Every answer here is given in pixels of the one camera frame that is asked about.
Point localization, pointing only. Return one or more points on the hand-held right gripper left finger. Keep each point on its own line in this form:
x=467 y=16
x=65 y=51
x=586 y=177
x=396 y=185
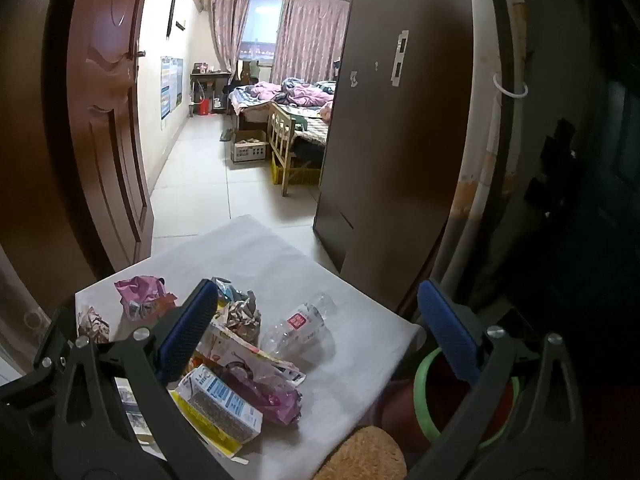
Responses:
x=190 y=332

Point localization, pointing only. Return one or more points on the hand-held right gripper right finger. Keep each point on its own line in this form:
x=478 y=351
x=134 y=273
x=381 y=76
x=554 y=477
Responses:
x=450 y=335

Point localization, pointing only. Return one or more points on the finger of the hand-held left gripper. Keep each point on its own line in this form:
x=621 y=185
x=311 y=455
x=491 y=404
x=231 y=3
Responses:
x=52 y=340

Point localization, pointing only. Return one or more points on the brown white wrapper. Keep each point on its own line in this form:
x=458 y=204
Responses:
x=95 y=325

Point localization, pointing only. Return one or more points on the patterned snack wrapper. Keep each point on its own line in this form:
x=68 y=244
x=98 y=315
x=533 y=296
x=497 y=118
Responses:
x=242 y=315

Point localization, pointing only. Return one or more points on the pink wrapper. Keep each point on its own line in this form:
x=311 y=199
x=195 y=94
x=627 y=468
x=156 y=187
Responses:
x=142 y=292

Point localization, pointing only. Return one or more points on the blue white carton box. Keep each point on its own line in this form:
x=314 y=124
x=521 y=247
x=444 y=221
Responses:
x=220 y=402

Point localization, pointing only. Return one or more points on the green rimmed bin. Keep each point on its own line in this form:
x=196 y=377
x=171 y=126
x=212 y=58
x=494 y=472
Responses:
x=425 y=410

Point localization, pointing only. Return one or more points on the purple plastic wrapper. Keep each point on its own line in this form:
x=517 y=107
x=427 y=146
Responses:
x=272 y=395

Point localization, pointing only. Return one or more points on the clear plastic bottle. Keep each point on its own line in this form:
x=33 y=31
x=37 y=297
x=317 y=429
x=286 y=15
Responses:
x=300 y=327

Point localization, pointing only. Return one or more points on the printed paper sheet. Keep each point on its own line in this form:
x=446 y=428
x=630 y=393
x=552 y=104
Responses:
x=132 y=407

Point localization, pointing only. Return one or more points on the white cloth covered table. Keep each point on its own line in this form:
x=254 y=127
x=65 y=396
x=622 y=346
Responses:
x=280 y=260

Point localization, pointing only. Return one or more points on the dark brown door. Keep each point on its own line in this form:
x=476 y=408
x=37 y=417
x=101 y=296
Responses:
x=400 y=160

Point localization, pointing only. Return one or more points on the cardboard box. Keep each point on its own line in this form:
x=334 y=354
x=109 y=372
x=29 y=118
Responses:
x=248 y=150

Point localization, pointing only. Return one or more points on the yellow crate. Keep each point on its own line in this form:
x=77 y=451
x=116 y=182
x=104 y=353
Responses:
x=300 y=175

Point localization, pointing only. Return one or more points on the pair of slippers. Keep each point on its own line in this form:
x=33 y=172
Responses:
x=226 y=135

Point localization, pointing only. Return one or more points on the reddish brown wooden door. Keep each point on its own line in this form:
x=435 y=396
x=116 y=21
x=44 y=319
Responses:
x=105 y=135

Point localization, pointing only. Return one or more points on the light wooden chair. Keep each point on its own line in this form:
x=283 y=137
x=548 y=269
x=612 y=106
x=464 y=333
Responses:
x=280 y=130

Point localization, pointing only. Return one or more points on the red bucket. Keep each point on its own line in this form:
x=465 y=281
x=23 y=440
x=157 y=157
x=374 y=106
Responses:
x=204 y=106

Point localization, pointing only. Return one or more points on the bed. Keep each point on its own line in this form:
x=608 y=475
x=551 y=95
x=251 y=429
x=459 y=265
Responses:
x=310 y=127

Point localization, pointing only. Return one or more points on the dark wooden desk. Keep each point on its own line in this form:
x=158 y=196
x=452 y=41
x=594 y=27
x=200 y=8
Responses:
x=210 y=76

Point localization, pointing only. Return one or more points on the pink quilt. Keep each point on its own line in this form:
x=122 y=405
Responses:
x=305 y=94

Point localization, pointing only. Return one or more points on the pink patterned curtain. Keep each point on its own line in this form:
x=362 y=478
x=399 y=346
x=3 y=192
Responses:
x=227 y=25
x=310 y=35

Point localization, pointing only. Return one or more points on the window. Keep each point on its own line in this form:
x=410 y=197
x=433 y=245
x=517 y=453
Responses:
x=262 y=25

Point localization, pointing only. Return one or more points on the dark wall fixture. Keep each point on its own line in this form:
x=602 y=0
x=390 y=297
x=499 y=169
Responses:
x=555 y=160

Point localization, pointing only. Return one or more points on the wall poster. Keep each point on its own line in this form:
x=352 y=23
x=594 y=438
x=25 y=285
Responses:
x=171 y=87

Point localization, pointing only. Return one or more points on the dark wall hanging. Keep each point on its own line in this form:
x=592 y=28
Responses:
x=172 y=7

